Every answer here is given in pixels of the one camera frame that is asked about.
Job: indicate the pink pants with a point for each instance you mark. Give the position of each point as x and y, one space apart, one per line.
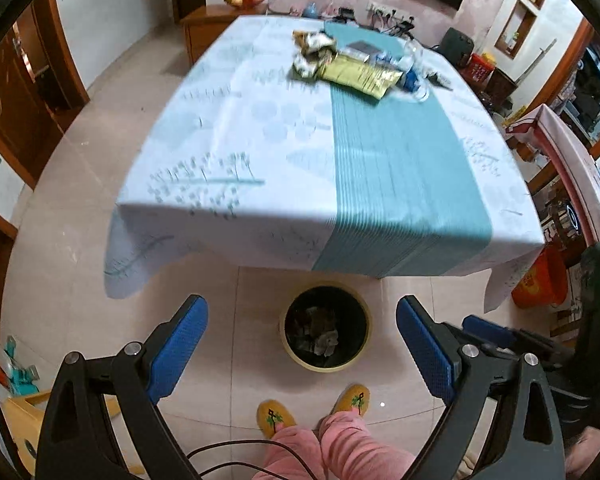
350 450

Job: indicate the fruit bowl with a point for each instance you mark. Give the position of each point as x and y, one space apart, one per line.
245 0

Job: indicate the wall power strip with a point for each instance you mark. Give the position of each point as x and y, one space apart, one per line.
380 8

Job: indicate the silver wrapper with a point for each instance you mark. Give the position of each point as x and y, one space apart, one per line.
305 66

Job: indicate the teal plastic toy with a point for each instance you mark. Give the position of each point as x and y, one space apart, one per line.
22 370

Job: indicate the gold green packet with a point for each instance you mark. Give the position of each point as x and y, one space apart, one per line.
360 77

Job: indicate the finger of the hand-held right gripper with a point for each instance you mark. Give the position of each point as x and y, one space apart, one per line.
485 329

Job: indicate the round black trash bin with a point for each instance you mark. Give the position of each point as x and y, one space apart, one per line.
300 310

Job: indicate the yellow slipper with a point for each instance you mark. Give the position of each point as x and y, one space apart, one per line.
352 400
276 419

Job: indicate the wooden door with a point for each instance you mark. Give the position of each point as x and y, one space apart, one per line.
0 110

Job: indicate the dark brown bin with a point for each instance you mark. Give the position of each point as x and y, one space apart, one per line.
500 87

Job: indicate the beige cloth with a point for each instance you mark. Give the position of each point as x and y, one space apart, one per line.
326 344

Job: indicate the grey card packet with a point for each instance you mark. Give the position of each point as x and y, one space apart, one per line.
365 47

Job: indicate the white teal printed tablecloth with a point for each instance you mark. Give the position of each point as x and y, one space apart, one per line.
280 160

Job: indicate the yellow snack wrapper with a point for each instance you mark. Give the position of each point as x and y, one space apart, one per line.
312 40

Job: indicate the clear plastic bottle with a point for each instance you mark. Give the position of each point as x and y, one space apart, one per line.
415 60

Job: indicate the blue white packet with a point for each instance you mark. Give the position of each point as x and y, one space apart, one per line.
387 58

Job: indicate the red container yellow lid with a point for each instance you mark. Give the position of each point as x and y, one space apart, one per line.
480 67

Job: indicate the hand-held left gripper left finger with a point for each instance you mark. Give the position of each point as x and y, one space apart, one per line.
180 350

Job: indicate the orange bucket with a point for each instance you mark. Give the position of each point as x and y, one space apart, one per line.
535 285

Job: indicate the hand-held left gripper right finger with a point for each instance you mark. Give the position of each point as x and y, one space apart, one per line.
425 350

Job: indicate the dark air fryer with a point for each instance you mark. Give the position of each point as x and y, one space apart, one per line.
455 45

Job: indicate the wooden side cabinet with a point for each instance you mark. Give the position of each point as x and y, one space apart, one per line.
205 30

